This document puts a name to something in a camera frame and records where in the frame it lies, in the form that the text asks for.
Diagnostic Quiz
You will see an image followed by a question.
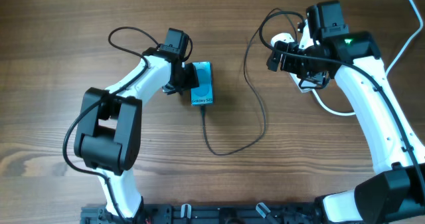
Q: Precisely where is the blue Galaxy smartphone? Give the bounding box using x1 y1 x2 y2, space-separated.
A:
191 61 214 106

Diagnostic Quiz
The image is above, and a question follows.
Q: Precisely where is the black USB charging cable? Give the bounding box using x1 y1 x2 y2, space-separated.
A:
199 7 299 156

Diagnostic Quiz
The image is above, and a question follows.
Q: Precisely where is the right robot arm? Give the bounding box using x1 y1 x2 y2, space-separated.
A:
265 0 424 223

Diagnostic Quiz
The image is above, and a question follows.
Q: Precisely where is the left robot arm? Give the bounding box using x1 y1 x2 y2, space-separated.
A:
62 28 199 223

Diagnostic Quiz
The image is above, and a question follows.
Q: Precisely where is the white power strip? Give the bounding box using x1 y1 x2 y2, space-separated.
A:
270 33 317 93

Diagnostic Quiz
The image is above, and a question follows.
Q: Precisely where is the white power strip cord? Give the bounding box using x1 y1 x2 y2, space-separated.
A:
311 0 425 117

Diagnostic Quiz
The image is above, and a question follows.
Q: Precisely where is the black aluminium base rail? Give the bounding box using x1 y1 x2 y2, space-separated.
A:
80 202 319 224

